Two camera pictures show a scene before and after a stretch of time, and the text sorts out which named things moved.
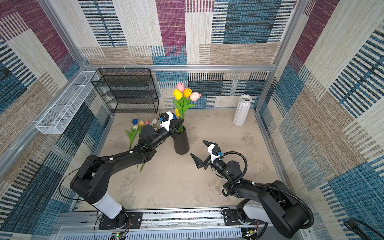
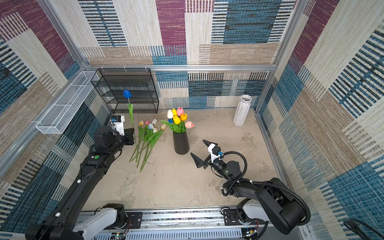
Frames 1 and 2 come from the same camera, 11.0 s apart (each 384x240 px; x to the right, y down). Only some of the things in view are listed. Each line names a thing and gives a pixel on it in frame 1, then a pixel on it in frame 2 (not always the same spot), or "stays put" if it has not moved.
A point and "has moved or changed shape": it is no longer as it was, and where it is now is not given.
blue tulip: x=135 y=121 has moved or changed shape
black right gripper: x=200 y=163 stays put
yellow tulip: x=178 y=96 has moved or changed shape
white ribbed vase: x=243 y=108 stays put
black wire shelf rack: x=127 y=90 stays put
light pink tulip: x=193 y=97 -> x=189 y=124
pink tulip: x=180 y=86 -> x=180 y=111
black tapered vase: x=181 y=142 stays put
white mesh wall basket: x=58 y=117 stays put
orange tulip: x=187 y=92 has moved or changed shape
